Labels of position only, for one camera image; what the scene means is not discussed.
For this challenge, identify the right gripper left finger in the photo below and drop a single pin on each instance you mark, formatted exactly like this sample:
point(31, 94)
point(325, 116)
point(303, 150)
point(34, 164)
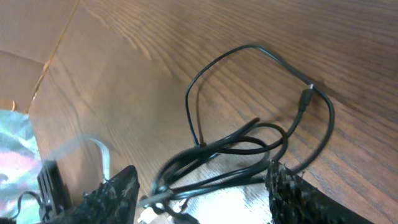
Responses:
point(113, 202)

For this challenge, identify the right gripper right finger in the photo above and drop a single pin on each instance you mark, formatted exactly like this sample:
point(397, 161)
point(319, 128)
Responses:
point(293, 200)

